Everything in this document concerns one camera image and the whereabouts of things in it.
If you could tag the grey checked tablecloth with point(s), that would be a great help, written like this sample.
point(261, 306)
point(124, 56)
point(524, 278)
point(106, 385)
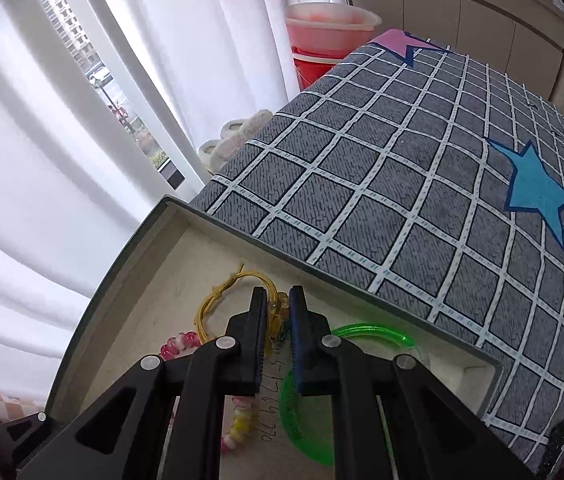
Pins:
point(381, 175)

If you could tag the red plastic bucket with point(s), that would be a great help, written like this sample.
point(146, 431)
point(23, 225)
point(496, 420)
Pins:
point(309, 67)

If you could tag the white curtain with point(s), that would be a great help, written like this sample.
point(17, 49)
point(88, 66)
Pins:
point(74, 183)

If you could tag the grey beige lined tray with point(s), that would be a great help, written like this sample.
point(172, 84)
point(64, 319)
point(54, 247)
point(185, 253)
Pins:
point(175, 259)

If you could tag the white slippers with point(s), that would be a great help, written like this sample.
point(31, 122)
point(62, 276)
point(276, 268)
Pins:
point(215, 153)

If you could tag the beige sideboard cabinet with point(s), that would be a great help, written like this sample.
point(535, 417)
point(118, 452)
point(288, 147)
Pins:
point(521, 38)

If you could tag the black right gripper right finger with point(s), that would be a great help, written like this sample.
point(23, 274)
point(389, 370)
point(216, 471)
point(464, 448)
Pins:
point(313, 368)

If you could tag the black beaded hair clip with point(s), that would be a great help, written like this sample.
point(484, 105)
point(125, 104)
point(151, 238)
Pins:
point(552, 451)

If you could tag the blue star sticker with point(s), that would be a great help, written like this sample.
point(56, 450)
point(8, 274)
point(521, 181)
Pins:
point(532, 189)

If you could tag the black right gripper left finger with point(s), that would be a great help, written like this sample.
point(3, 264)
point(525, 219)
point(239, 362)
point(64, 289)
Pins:
point(249, 329)

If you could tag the pink star sticker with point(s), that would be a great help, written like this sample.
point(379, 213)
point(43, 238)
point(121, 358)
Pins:
point(403, 45)

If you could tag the green translucent bangle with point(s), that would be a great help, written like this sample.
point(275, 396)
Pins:
point(344, 429)

